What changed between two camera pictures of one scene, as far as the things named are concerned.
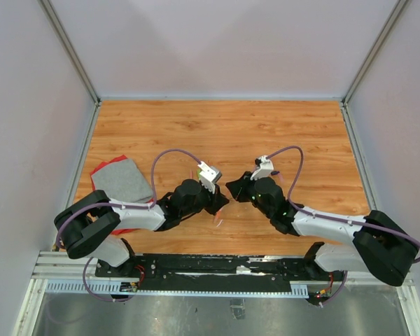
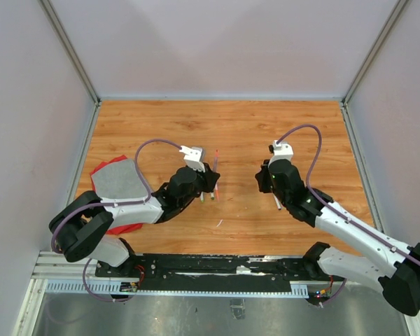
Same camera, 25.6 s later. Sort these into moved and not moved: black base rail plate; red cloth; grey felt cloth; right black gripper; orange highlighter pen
Moved: right black gripper; orange highlighter pen
Not moved: black base rail plate; red cloth; grey felt cloth
